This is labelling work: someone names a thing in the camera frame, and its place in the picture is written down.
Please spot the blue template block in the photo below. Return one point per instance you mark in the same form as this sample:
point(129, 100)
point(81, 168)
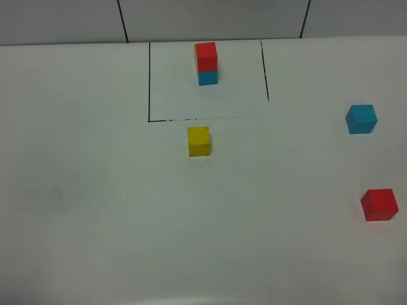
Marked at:
point(208, 78)

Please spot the red template block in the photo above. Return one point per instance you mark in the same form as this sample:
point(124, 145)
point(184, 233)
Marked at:
point(206, 57)

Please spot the yellow template block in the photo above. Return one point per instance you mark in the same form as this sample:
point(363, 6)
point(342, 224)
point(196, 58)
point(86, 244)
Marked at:
point(195, 57)

